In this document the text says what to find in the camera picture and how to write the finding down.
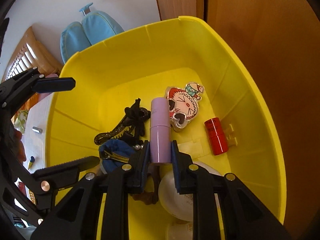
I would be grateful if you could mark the cartoon rabbit hair claw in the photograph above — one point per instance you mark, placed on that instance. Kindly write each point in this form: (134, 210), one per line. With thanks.
(183, 104)

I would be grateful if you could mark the orange pillow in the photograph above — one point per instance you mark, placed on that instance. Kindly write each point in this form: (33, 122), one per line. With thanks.
(27, 105)

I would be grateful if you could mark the black bow pearl hairpiece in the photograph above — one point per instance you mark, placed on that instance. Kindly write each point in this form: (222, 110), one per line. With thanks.
(131, 140)

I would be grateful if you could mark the black lace hair clip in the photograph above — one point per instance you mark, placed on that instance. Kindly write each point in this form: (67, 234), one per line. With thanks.
(125, 124)

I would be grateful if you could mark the yellow plastic bin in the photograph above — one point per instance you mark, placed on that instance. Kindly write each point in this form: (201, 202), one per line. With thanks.
(210, 166)

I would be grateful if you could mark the white round compact case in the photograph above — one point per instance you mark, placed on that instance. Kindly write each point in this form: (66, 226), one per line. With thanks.
(178, 205)

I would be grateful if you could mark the white cream jar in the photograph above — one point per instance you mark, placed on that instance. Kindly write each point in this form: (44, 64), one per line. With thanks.
(177, 231)

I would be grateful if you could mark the yellow blue cream tube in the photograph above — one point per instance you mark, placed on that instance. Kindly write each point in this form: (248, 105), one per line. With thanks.
(31, 162)

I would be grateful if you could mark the red lipstick tube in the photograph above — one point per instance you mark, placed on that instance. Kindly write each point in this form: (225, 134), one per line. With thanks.
(216, 136)

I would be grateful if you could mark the red box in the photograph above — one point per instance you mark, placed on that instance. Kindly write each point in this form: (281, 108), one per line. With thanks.
(21, 187)

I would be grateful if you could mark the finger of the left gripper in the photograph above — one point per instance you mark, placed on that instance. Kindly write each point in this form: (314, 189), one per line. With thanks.
(60, 84)
(65, 175)

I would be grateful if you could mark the blue chair backrest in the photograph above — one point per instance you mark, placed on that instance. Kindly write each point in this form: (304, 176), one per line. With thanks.
(94, 27)

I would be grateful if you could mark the purple lipstick tube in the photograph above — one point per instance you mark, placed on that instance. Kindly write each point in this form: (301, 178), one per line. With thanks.
(160, 131)

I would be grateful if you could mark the green cabbage plush toy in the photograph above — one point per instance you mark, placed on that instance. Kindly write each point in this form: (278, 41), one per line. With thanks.
(21, 120)

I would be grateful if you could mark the pink bed sheet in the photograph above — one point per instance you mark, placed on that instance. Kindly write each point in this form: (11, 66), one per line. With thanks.
(48, 88)

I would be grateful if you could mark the silver cosmetic tube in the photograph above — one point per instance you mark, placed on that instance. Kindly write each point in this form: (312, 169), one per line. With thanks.
(37, 129)

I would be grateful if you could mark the wooden bed headboard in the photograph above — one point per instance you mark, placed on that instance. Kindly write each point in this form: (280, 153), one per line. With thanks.
(30, 53)

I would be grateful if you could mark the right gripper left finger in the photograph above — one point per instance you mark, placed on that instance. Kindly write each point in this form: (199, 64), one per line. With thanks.
(130, 178)

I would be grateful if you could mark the person left hand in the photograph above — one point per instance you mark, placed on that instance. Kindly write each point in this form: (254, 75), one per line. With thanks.
(21, 152)

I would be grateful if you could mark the blue plush hair clip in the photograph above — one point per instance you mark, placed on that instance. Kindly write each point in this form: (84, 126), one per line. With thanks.
(113, 153)

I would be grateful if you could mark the brown wooden massager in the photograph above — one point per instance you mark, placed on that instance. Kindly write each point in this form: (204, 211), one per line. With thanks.
(150, 198)

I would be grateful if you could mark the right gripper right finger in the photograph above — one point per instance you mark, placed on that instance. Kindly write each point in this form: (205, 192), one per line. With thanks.
(196, 180)

